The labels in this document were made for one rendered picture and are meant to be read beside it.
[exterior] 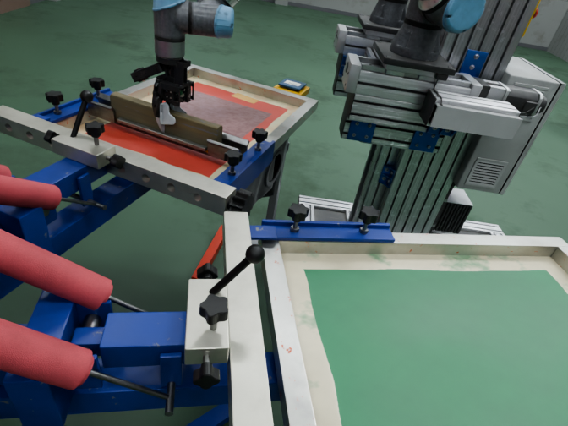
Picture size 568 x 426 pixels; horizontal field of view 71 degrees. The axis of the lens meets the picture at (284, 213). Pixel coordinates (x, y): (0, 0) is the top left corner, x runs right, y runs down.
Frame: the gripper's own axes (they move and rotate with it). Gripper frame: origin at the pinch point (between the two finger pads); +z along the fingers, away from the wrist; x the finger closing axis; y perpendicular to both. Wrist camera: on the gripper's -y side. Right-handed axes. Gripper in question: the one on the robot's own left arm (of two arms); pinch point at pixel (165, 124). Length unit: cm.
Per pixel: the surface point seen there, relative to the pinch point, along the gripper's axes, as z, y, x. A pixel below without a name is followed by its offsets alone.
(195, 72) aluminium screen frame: 4, -24, 56
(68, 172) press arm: -3.1, 1.9, -36.9
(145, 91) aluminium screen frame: 3.7, -25.4, 24.7
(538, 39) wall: 81, 288, 1083
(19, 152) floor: 101, -173, 77
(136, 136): 5.6, -8.7, -2.2
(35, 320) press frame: -4, 27, -68
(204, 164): 5.6, 15.7, -4.5
